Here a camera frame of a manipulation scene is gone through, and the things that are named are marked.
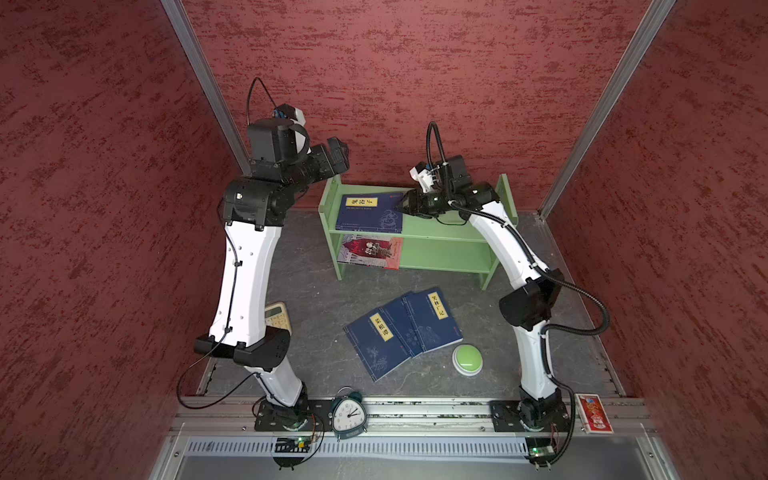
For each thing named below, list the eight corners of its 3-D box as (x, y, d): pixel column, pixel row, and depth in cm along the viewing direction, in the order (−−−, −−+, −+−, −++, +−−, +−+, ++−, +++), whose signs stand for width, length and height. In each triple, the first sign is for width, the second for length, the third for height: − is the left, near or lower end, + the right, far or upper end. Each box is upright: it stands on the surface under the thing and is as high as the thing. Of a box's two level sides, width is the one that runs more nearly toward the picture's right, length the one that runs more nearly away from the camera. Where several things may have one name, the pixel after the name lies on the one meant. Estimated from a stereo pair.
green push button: (454, 376, 83) (455, 373, 81) (450, 347, 88) (452, 344, 86) (484, 376, 83) (486, 374, 81) (478, 347, 88) (480, 344, 86)
